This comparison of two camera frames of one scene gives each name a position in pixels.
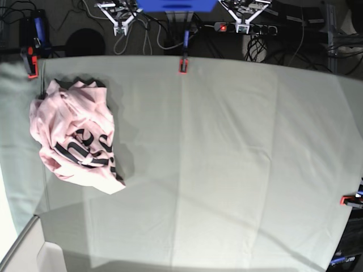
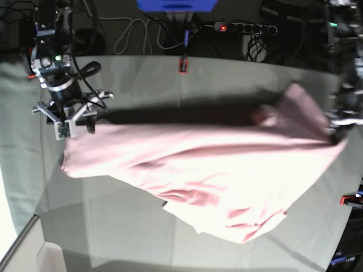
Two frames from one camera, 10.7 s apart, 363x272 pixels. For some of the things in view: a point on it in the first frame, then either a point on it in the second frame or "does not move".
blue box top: [176, 5] does not move
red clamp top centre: [184, 65] does not move
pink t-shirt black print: [74, 123] → [231, 169]
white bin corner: [50, 258] does not move
